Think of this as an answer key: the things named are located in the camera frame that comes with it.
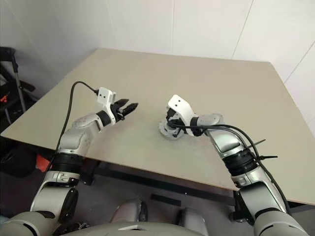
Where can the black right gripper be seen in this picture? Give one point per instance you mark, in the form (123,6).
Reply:
(169,113)

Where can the black and silver trolley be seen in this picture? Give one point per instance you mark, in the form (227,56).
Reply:
(9,56)

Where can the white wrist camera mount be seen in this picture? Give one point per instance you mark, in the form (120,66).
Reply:
(179,104)
(104,96)

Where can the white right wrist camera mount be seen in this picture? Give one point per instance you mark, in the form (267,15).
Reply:
(179,104)

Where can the grey round motor housing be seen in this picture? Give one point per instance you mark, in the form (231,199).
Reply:
(169,136)

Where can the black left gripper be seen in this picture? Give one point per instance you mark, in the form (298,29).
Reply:
(119,111)

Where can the orange object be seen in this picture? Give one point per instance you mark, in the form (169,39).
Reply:
(41,163)

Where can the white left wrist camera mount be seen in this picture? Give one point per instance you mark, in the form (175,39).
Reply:
(104,96)

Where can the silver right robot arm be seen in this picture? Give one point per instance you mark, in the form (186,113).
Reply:
(226,145)

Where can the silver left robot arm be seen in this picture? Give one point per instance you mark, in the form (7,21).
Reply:
(73,137)

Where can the dark grey rounded shape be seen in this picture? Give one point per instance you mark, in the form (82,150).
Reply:
(128,211)

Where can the grey robot torso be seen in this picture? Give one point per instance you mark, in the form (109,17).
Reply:
(135,231)

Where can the black zip tie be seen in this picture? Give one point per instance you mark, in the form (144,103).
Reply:
(258,143)
(268,157)

